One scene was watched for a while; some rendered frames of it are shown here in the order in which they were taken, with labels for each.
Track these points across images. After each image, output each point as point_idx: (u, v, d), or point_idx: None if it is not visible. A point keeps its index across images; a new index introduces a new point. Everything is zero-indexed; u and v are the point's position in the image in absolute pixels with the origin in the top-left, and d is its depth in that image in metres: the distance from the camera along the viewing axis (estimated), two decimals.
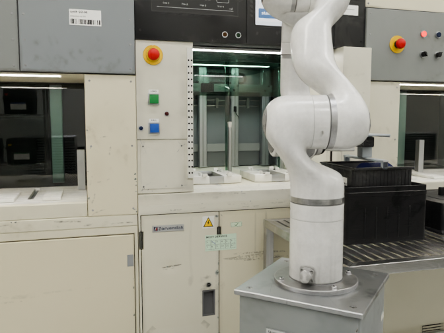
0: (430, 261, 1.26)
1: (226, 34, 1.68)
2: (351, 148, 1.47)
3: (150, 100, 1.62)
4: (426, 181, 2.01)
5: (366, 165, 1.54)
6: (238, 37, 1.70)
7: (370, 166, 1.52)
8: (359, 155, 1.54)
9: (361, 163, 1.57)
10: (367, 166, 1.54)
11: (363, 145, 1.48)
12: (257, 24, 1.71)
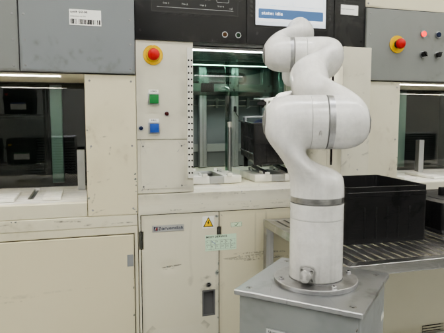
0: (430, 261, 1.26)
1: (226, 34, 1.68)
2: None
3: (150, 100, 1.62)
4: (426, 181, 2.01)
5: None
6: (238, 37, 1.70)
7: None
8: None
9: None
10: None
11: None
12: (257, 24, 1.71)
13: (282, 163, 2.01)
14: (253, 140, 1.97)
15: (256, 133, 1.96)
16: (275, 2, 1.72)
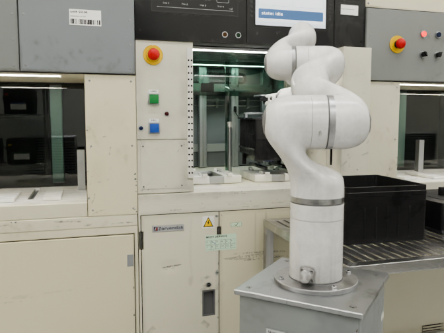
0: (430, 261, 1.26)
1: (226, 34, 1.68)
2: None
3: (150, 100, 1.62)
4: (426, 181, 2.01)
5: None
6: (238, 37, 1.70)
7: None
8: None
9: None
10: None
11: None
12: (257, 24, 1.71)
13: None
14: (254, 135, 1.97)
15: (258, 129, 1.97)
16: (275, 2, 1.72)
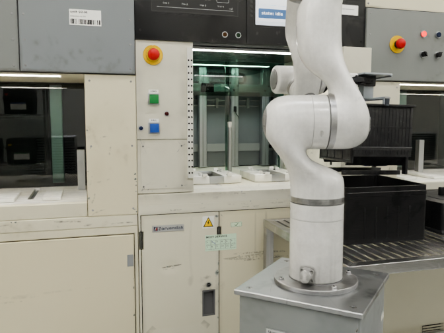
0: (430, 261, 1.26)
1: (226, 34, 1.68)
2: None
3: (150, 100, 1.62)
4: (426, 181, 2.01)
5: None
6: (238, 37, 1.70)
7: None
8: None
9: None
10: None
11: (365, 84, 1.48)
12: (257, 24, 1.71)
13: (337, 160, 1.49)
14: None
15: None
16: (275, 2, 1.72)
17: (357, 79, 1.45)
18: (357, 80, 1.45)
